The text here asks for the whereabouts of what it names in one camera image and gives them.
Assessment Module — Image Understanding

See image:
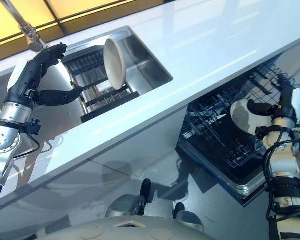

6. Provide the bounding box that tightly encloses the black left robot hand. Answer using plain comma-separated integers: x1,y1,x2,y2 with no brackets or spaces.
6,42,84,106

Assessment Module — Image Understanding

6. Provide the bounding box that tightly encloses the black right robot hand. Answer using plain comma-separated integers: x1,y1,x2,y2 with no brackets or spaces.
247,73,300,121

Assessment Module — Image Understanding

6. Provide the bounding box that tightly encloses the white plate with dark shadow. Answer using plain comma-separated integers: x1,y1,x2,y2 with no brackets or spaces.
230,99,274,136

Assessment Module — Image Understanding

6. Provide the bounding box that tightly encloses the open dishwasher door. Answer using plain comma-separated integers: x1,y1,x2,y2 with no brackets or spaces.
176,139,269,207

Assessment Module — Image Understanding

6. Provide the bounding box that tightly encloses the chrome kitchen faucet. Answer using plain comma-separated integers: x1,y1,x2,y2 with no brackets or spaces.
1,0,49,53

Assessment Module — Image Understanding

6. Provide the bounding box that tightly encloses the black dish drying rack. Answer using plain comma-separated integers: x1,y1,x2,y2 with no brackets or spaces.
62,44,140,124

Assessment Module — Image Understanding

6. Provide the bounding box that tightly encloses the cream plate in dish rack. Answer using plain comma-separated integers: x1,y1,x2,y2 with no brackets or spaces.
103,38,128,91

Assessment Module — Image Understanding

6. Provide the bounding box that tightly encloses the white kitchen counter cabinet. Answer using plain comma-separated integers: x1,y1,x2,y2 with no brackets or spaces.
0,0,300,240

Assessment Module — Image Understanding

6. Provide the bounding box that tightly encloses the stainless steel sink basin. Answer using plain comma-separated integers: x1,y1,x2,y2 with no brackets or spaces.
60,25,175,124

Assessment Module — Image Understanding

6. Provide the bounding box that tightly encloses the silver right robot leg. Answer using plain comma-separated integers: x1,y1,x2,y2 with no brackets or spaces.
172,202,205,232

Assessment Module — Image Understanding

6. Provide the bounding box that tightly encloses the silver robot leg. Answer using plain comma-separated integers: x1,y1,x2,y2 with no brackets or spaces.
104,178,152,219
172,202,205,232

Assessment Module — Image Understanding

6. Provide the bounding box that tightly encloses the silver left robot leg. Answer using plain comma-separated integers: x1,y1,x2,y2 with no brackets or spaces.
104,178,152,219

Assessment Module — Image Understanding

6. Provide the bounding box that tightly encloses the silver robot torso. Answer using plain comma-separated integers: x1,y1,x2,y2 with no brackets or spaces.
37,216,217,240

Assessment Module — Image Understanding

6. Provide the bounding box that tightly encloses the black wire dishwasher rack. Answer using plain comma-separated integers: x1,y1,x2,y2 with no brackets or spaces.
179,63,300,169

